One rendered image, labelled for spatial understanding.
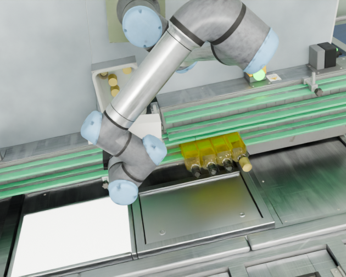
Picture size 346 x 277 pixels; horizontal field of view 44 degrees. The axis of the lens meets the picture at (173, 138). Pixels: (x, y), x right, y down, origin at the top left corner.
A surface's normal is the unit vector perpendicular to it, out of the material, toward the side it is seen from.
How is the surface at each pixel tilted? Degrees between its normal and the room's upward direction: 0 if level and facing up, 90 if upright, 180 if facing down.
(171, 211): 90
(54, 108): 0
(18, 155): 90
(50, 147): 90
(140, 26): 8
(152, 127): 0
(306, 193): 91
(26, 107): 0
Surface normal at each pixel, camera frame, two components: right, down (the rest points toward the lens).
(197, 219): -0.16, -0.84
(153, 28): 0.03, 0.45
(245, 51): -0.07, 0.71
